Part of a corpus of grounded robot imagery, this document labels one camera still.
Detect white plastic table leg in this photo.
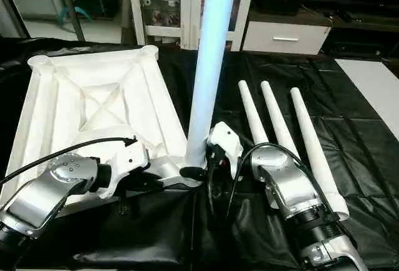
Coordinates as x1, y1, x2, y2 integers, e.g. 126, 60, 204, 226
289, 87, 350, 222
238, 80, 271, 146
261, 80, 302, 163
184, 0, 239, 172

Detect white plastic table top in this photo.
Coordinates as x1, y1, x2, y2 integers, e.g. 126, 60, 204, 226
0, 45, 203, 214

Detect black work mat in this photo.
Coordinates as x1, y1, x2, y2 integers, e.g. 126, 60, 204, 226
0, 37, 399, 271

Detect white drawer cabinet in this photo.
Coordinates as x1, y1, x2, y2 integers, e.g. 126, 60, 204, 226
241, 11, 332, 55

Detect white flat board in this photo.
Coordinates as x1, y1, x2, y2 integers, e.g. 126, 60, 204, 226
335, 58, 399, 135

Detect white glass door cabinet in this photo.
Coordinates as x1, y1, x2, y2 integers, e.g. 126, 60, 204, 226
126, 0, 258, 50

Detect grey pole stand blue brackets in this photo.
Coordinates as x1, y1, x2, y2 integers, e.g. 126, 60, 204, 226
59, 0, 94, 41

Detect black storage unit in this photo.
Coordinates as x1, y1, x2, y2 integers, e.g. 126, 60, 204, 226
67, 0, 120, 20

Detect black low desk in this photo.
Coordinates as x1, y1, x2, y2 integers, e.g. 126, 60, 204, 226
302, 0, 399, 60

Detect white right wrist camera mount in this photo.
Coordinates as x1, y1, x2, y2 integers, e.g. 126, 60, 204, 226
206, 121, 244, 181

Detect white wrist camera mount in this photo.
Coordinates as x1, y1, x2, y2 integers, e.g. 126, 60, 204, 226
206, 121, 244, 181
99, 141, 151, 200

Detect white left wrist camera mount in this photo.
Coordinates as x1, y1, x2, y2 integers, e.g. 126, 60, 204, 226
99, 141, 151, 200

